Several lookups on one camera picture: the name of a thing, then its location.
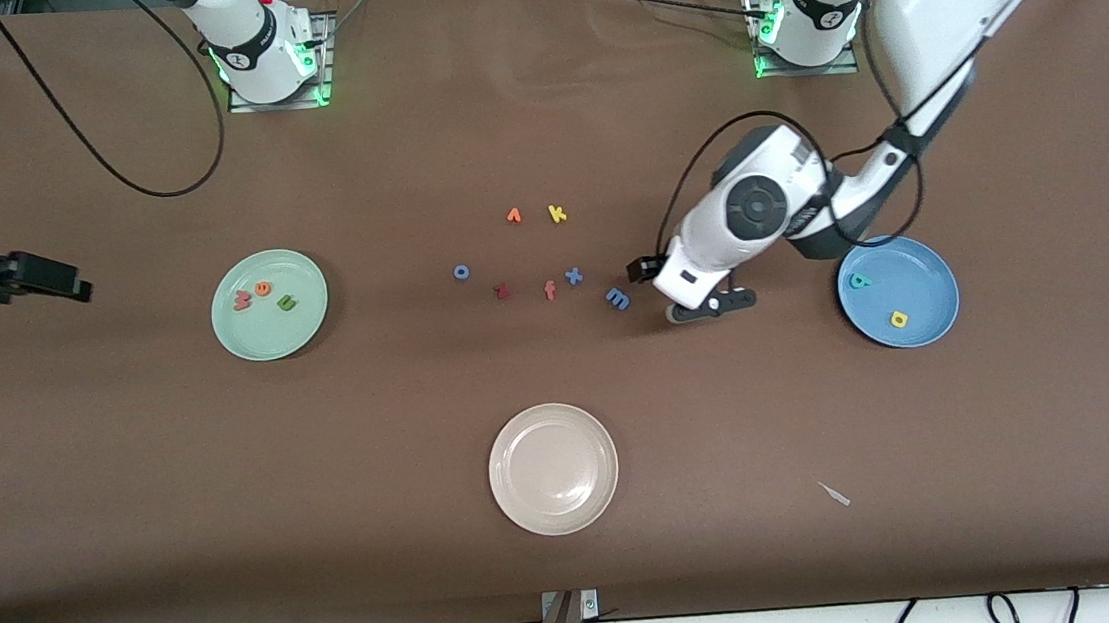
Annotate brown table cover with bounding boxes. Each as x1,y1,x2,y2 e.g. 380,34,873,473
0,0,1109,623

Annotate beige plate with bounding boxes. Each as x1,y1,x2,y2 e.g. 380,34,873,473
483,398,625,542

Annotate green plate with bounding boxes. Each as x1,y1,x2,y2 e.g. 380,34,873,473
205,244,334,366

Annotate blue plate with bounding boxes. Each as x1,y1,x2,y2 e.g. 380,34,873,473
832,229,965,354

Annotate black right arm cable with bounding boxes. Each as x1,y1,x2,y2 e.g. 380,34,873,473
0,0,235,251

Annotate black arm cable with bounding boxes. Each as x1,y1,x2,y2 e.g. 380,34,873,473
633,0,971,268
0,0,235,251

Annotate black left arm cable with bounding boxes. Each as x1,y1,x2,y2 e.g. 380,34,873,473
633,0,971,268

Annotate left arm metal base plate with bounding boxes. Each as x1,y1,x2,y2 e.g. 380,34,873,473
748,0,861,82

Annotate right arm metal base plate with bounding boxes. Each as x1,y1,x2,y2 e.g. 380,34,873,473
221,12,339,116

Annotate small metal bracket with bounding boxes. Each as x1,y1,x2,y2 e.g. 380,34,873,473
539,589,600,623

